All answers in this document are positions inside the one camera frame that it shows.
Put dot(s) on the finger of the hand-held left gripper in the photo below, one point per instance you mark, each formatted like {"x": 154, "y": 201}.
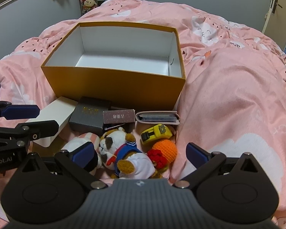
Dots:
{"x": 21, "y": 111}
{"x": 40, "y": 127}

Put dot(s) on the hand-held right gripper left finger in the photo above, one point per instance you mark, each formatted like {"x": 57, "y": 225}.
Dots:
{"x": 82, "y": 156}

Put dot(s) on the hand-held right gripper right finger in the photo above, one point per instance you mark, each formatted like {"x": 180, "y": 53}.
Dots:
{"x": 197, "y": 154}

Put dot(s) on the white plush pink striped hat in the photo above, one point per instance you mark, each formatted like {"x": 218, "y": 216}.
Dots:
{"x": 85, "y": 137}

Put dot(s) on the white box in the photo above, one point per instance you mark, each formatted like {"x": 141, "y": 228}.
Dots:
{"x": 54, "y": 114}

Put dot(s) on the orange crochet ball toy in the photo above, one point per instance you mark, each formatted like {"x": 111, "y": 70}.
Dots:
{"x": 164, "y": 150}

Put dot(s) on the dark grey gift box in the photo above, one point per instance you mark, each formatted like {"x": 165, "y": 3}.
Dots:
{"x": 88, "y": 118}

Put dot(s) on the brown white sailor plush toy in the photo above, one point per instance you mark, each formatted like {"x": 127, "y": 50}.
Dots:
{"x": 124, "y": 152}

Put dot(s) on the yellow tape measure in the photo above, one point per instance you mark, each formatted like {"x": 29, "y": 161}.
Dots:
{"x": 155, "y": 133}

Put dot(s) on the mauve speckled small box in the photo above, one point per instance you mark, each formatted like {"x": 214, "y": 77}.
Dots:
{"x": 119, "y": 116}

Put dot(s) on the pink card wallet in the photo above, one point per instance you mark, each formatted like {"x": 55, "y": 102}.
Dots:
{"x": 157, "y": 118}

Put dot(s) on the pink printed blanket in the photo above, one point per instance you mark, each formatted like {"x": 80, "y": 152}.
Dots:
{"x": 228, "y": 76}

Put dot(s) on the beige face plush doll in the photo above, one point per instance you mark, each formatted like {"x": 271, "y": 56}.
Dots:
{"x": 89, "y": 4}

